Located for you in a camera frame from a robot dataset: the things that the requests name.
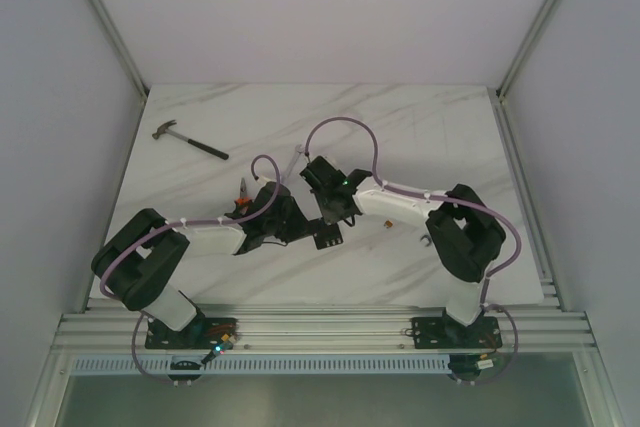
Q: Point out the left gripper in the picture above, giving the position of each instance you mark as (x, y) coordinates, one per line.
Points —
(277, 238)

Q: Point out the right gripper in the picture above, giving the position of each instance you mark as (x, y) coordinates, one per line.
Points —
(331, 218)

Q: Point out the black fuse box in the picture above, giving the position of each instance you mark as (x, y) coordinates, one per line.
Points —
(327, 236)

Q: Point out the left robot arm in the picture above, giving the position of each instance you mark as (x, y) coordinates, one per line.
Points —
(136, 265)

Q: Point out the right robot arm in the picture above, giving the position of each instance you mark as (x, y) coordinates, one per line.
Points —
(467, 239)

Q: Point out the silver wrench centre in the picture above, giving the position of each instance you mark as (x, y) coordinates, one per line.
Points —
(298, 153)

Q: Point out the silver wrench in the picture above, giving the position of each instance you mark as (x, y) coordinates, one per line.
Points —
(298, 153)
(426, 241)

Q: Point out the silver wrench right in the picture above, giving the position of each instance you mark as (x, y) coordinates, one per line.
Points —
(426, 241)

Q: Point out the orange handled pliers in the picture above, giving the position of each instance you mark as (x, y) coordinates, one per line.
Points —
(243, 200)

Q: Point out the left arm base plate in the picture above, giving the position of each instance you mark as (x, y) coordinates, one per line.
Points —
(201, 333)

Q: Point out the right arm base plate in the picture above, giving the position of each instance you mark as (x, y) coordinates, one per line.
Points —
(444, 333)

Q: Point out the black handled hammer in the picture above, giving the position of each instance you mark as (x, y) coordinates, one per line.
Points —
(167, 128)

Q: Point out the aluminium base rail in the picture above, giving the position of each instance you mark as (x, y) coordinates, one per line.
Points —
(323, 340)

